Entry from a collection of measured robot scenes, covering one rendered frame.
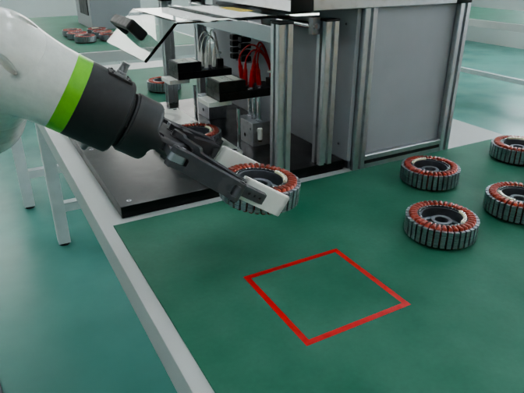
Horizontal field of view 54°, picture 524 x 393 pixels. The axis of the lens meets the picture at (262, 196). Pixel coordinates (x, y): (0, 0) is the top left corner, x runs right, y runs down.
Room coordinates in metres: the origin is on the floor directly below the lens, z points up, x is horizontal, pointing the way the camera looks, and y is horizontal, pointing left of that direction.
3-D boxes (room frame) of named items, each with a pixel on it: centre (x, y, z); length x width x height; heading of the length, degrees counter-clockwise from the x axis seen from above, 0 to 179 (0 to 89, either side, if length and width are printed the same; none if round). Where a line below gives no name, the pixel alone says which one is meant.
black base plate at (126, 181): (1.17, 0.19, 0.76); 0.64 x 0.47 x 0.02; 29
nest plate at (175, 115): (1.27, 0.26, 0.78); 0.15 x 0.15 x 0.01; 29
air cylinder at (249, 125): (1.13, 0.02, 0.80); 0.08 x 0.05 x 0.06; 29
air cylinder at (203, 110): (1.34, 0.13, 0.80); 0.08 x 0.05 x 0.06; 29
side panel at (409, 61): (1.07, -0.31, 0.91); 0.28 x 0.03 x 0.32; 119
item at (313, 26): (1.25, 0.05, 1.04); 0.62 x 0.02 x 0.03; 29
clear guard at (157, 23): (0.99, 0.10, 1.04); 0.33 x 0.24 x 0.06; 119
